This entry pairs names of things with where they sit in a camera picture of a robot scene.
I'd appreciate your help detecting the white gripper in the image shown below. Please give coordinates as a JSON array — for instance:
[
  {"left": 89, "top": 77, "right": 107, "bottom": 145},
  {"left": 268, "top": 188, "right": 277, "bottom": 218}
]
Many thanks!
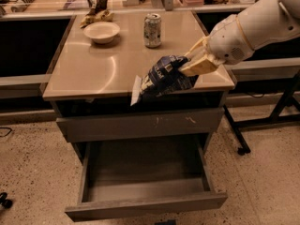
[{"left": 179, "top": 14, "right": 254, "bottom": 77}]

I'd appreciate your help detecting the blue chip bag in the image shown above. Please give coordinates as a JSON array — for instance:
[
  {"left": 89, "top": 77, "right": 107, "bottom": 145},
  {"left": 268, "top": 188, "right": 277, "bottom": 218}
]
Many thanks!
[{"left": 130, "top": 55, "right": 198, "bottom": 106}]

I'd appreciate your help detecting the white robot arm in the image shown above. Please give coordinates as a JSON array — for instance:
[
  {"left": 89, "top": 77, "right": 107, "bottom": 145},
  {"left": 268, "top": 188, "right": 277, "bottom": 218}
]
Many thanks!
[{"left": 179, "top": 0, "right": 300, "bottom": 77}]

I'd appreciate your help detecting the grey drawer cabinet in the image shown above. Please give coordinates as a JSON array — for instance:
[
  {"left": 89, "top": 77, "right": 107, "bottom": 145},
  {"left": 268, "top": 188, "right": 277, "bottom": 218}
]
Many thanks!
[{"left": 43, "top": 11, "right": 234, "bottom": 158}]

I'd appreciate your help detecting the closed top drawer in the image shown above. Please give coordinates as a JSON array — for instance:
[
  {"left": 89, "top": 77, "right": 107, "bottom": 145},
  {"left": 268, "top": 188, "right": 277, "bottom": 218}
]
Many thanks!
[{"left": 56, "top": 108, "right": 223, "bottom": 143}]

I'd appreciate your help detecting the open middle drawer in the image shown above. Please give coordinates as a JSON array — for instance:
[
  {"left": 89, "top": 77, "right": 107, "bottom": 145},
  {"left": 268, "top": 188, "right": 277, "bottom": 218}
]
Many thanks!
[{"left": 66, "top": 135, "right": 227, "bottom": 222}]

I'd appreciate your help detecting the white soda can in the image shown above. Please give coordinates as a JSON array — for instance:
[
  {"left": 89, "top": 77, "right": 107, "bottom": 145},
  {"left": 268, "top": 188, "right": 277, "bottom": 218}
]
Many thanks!
[{"left": 143, "top": 13, "right": 161, "bottom": 48}]

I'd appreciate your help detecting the white ceramic bowl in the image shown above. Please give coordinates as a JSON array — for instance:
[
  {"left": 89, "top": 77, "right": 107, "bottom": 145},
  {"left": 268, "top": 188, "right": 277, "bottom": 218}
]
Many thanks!
[{"left": 83, "top": 22, "right": 120, "bottom": 44}]

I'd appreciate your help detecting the black caster wheel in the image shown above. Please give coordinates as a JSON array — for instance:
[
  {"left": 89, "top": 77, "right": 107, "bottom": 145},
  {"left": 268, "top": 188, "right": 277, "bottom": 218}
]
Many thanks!
[{"left": 0, "top": 192, "right": 12, "bottom": 209}]

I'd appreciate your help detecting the black table leg frame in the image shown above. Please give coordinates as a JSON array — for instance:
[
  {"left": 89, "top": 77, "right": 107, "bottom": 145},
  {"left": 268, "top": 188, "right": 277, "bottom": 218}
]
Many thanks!
[{"left": 223, "top": 70, "right": 300, "bottom": 156}]

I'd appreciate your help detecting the black floor cable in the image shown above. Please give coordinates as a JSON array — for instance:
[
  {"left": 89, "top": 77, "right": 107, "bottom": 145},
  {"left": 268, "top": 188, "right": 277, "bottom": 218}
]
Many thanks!
[{"left": 0, "top": 126, "right": 14, "bottom": 139}]

